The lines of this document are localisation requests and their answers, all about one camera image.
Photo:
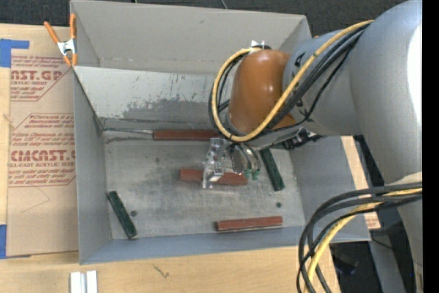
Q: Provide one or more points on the black cylinder on white bracket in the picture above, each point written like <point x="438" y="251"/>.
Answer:
<point x="299" y="140"/>

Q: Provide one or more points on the grey metal bin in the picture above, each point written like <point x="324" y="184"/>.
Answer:
<point x="164" y="161"/>

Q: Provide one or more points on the brown cardboard board red print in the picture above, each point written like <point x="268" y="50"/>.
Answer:
<point x="41" y="202"/>

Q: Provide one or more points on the red-brown flat block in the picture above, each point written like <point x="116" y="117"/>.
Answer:
<point x="248" y="223"/>
<point x="190" y="175"/>
<point x="181" y="135"/>

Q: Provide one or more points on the dark green flat block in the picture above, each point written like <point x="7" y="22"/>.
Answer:
<point x="273" y="169"/>
<point x="122" y="214"/>

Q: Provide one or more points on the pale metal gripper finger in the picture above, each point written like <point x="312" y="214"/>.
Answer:
<point x="217" y="151"/>
<point x="212" y="177"/>

